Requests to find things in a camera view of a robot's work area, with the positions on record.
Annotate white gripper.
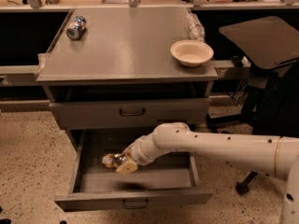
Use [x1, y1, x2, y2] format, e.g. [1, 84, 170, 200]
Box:
[116, 144, 147, 175]

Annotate crushed orange can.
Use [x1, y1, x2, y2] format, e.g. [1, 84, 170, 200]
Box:
[102, 153, 126, 173]

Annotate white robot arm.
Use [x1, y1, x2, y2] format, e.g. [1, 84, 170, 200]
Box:
[117, 122, 299, 224]

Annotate open grey drawer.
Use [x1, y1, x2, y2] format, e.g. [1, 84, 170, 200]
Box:
[54, 128, 213, 212]

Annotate closed upper grey drawer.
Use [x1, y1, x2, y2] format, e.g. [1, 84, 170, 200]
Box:
[50, 98, 210, 130]

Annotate grey drawer cabinet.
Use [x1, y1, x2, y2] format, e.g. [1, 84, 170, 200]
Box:
[36, 6, 219, 151]

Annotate blue silver can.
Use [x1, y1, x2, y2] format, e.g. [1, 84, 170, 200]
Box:
[66, 15, 86, 40]

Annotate white paper bowl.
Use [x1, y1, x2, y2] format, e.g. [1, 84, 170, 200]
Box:
[170, 40, 214, 67]

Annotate clear plastic water bottle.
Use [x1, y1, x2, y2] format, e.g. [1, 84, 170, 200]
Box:
[186, 13, 206, 42]

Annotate black office chair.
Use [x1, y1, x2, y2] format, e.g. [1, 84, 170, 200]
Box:
[242, 63, 299, 138]

